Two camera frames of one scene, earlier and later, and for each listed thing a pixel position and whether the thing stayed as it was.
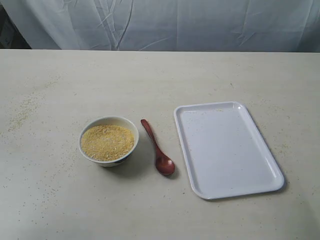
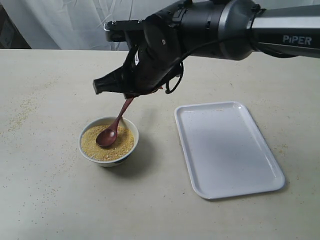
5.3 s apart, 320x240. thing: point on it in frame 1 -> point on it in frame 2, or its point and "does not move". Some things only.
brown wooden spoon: [164, 164] -> [107, 136]
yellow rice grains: [106, 142] does not move
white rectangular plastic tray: [224, 155] does not move
